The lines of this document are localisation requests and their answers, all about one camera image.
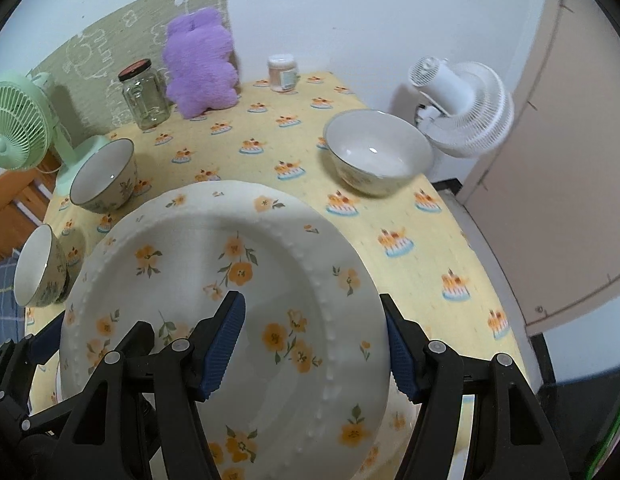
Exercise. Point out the blue checked bedsheet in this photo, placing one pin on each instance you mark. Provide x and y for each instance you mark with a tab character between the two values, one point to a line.
2	305

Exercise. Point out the green patterned wall sheet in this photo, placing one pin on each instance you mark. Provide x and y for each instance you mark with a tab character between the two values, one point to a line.
104	35

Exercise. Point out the white plate with orange flowers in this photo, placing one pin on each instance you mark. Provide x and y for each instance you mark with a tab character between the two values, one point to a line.
270	270

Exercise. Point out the white scalloped floral plate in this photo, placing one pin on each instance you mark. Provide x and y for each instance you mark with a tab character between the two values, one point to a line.
400	422

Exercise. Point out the yellow cake-print tablecloth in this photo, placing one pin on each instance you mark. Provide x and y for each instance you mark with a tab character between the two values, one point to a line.
370	270

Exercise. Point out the glass jar with dark lid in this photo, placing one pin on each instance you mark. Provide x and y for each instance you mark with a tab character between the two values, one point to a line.
142	100

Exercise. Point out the cotton swab container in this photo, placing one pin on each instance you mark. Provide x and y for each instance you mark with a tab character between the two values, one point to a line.
282	75

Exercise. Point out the white desk fan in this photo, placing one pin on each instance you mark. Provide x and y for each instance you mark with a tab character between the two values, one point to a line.
470	105

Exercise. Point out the purple plush toy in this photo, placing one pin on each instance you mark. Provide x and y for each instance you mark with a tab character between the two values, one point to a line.
199	60

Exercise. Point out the large white floral bowl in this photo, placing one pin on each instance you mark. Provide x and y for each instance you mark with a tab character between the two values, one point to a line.
375	150

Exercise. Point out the beige door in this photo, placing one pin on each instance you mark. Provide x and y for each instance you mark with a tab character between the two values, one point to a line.
565	160

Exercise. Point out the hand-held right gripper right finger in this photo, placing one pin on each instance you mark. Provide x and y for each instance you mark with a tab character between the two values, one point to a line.
402	355

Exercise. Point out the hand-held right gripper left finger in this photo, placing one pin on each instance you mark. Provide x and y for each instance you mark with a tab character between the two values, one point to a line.
223	347

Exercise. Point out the wooden bed headboard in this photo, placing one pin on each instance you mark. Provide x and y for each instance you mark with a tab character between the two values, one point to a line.
4	210

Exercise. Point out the green desk fan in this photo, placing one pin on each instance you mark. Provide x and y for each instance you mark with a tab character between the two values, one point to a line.
14	125

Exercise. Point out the small floral bowl dark rim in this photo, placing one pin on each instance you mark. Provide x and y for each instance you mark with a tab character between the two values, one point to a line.
102	172
37	265

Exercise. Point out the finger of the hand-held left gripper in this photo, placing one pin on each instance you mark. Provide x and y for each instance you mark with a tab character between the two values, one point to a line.
45	341

